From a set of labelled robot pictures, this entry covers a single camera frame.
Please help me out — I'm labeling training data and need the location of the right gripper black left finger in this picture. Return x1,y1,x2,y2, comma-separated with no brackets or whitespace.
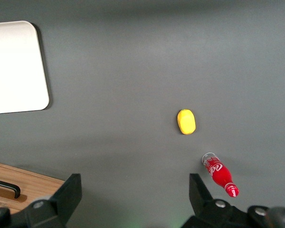
10,173,83,228

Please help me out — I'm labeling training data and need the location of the wooden drawer front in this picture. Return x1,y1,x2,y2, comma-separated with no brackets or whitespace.
0,162,64,213

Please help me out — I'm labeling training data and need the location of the wooden drawer cabinet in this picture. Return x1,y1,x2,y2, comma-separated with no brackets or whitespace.
0,161,66,216

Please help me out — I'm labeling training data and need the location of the yellow toy fruit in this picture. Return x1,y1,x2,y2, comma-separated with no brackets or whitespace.
177,108,197,135

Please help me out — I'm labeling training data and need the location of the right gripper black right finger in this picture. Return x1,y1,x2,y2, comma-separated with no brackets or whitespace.
180,173,249,228

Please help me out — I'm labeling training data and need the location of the beige rectangular tray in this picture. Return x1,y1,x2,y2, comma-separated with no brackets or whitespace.
0,20,50,115

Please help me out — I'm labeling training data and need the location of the black metal drawer handle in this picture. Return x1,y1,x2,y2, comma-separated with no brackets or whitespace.
0,178,21,200

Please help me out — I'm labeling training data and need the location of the red coke bottle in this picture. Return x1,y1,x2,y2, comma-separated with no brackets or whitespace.
201,152,240,198

